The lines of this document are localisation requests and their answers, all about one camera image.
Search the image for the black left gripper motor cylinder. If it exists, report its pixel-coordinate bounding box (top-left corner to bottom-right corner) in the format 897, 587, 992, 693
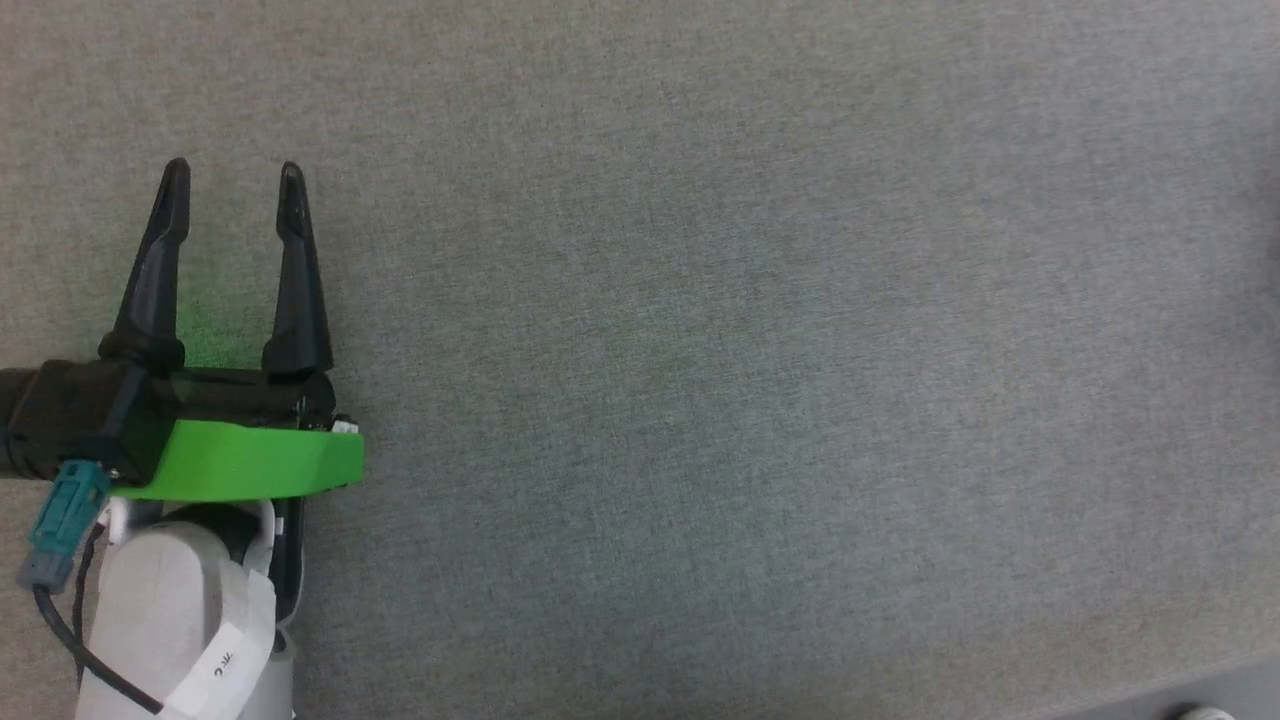
0, 368, 46, 479

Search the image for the left black cable teal connector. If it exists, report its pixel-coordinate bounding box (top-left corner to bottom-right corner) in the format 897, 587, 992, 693
18, 460, 166, 716

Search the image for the white printed label band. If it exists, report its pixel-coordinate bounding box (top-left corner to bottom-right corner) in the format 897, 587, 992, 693
165, 570, 279, 720

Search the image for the grey fabric table cover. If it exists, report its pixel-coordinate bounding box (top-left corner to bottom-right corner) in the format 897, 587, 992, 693
0, 0, 1280, 720

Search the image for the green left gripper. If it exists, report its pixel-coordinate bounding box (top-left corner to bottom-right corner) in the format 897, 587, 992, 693
98, 158, 365, 503

